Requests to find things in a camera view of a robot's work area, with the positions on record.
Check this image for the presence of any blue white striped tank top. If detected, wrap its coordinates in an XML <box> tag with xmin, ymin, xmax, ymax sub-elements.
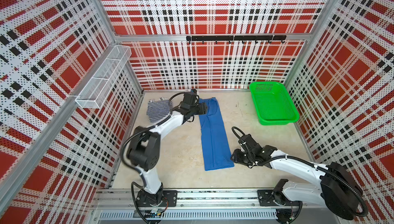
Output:
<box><xmin>146</xmin><ymin>97</ymin><xmax>173</xmax><ymax>123</ymax></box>

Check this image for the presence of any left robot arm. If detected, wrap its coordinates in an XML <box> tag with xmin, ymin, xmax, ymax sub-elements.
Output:
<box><xmin>120</xmin><ymin>89</ymin><xmax>208</xmax><ymax>201</ymax></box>

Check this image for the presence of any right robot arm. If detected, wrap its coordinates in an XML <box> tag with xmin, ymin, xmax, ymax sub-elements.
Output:
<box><xmin>231</xmin><ymin>133</ymin><xmax>369</xmax><ymax>224</ymax></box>

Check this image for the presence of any green plastic basket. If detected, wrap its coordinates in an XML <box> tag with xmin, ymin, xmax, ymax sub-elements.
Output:
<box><xmin>249</xmin><ymin>81</ymin><xmax>300</xmax><ymax>125</ymax></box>

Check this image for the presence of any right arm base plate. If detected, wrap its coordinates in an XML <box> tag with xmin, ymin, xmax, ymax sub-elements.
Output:
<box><xmin>257</xmin><ymin>190</ymin><xmax>301</xmax><ymax>207</ymax></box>

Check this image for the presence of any black hook rail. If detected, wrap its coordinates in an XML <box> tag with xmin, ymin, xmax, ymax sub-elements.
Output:
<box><xmin>186</xmin><ymin>35</ymin><xmax>287</xmax><ymax>42</ymax></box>

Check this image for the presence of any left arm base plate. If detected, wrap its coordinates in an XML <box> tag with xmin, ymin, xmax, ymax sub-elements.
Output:
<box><xmin>136</xmin><ymin>190</ymin><xmax>178</xmax><ymax>208</ymax></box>

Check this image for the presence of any white wire mesh shelf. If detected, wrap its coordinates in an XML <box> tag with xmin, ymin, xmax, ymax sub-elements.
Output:
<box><xmin>76</xmin><ymin>45</ymin><xmax>131</xmax><ymax>109</ymax></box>

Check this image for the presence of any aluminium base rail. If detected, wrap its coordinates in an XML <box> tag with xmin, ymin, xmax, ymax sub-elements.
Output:
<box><xmin>88</xmin><ymin>188</ymin><xmax>340</xmax><ymax>224</ymax></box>

